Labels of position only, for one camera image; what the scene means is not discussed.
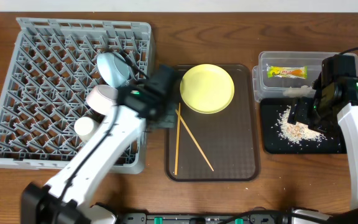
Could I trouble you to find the clear plastic bin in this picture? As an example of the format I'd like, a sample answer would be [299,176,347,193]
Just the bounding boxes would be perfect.
[252,50,358,103]

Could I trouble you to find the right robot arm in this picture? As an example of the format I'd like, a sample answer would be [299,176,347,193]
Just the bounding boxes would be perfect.
[282,53,358,223]

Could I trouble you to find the dark brown serving tray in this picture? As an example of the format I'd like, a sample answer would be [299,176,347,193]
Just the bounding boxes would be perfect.
[165,65,260,182]

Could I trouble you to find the small white cup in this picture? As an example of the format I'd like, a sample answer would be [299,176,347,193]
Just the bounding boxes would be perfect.
[74,116,99,142]

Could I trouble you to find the black rectangular tray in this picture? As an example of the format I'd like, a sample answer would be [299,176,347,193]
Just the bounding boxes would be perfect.
[260,98,346,154]

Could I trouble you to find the white pink bowl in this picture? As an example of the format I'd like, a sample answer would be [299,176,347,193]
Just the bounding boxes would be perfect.
[86,85,118,115]

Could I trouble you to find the grey plastic dish rack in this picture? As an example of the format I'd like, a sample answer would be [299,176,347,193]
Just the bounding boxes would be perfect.
[0,17,155,170]

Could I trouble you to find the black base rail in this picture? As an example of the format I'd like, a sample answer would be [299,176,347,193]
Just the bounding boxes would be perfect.
[94,205,323,224]

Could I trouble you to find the yellow round plate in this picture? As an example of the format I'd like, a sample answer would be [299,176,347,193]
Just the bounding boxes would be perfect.
[180,64,235,114]

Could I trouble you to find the light blue small plate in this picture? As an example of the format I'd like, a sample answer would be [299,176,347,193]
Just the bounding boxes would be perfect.
[96,52,131,88]

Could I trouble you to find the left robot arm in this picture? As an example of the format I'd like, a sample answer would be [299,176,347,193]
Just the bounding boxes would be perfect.
[20,65,181,223]

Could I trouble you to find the green orange snack wrapper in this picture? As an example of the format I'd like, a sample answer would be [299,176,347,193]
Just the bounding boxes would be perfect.
[267,66,308,79]

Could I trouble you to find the wooden chopstick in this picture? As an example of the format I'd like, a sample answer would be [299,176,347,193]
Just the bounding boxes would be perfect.
[175,110,214,172]
[174,103,181,175]

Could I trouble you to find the food scraps on plate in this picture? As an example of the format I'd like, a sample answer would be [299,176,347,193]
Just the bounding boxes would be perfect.
[273,106,327,144]

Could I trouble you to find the white tissue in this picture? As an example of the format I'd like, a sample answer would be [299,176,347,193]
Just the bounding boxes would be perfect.
[283,85,315,98]

